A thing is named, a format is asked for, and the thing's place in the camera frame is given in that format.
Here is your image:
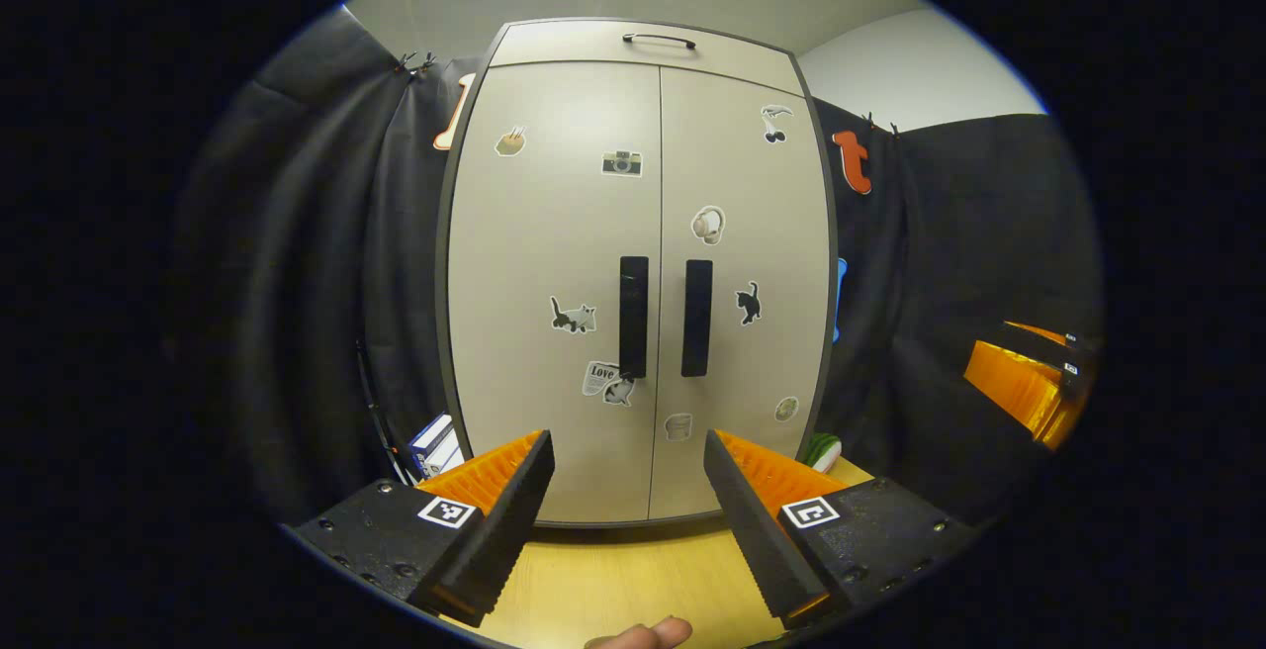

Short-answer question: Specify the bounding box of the grey cabinet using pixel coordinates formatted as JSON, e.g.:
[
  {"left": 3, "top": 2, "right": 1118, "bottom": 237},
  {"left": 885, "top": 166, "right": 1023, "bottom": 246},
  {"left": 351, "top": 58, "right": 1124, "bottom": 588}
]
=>
[{"left": 435, "top": 18, "right": 842, "bottom": 531}]

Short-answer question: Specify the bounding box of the dark spine book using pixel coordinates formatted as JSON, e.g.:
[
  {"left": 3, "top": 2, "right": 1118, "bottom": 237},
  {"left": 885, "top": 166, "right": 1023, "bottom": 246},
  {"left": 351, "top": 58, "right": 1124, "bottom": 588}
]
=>
[{"left": 406, "top": 414, "right": 456, "bottom": 477}]

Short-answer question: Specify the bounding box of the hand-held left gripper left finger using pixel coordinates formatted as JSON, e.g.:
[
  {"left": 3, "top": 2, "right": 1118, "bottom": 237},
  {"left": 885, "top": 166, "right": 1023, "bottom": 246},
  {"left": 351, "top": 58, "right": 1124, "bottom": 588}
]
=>
[{"left": 282, "top": 428, "right": 557, "bottom": 628}]

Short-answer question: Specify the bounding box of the green striped round object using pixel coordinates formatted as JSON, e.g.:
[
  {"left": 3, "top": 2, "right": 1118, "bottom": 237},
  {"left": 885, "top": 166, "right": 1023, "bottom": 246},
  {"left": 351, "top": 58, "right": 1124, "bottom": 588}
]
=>
[{"left": 801, "top": 431, "right": 844, "bottom": 475}]

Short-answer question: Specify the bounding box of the white spine book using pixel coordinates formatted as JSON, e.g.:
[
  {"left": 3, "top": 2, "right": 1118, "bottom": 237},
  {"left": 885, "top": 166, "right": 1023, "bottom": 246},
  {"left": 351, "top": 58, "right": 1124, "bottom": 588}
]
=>
[{"left": 433, "top": 429, "right": 466, "bottom": 480}]

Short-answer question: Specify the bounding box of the black door handle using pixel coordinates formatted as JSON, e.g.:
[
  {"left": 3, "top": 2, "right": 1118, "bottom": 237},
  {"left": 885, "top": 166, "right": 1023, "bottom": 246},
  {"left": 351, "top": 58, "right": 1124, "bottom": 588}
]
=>
[
  {"left": 680, "top": 259, "right": 714, "bottom": 378},
  {"left": 619, "top": 255, "right": 650, "bottom": 380}
]

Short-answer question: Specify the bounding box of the grey cabinet drawer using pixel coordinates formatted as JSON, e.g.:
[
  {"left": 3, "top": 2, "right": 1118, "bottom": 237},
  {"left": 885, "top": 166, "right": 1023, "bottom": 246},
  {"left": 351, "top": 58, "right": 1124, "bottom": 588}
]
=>
[{"left": 490, "top": 20, "right": 810, "bottom": 98}]

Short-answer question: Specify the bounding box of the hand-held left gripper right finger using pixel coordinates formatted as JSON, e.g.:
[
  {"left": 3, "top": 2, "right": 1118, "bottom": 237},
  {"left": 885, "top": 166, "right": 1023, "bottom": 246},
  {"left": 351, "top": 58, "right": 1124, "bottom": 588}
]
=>
[{"left": 702, "top": 428, "right": 982, "bottom": 630}]

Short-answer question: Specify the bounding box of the grey cabinet door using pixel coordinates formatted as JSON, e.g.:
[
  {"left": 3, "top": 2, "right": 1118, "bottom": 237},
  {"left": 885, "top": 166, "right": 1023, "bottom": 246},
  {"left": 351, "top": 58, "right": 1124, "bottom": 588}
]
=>
[
  {"left": 447, "top": 60, "right": 664, "bottom": 523},
  {"left": 648, "top": 65, "right": 832, "bottom": 521}
]

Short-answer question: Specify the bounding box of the thin cable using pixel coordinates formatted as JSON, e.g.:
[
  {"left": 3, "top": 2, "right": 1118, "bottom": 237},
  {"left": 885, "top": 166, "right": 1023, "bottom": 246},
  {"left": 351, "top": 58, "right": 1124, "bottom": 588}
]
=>
[{"left": 354, "top": 337, "right": 411, "bottom": 487}]

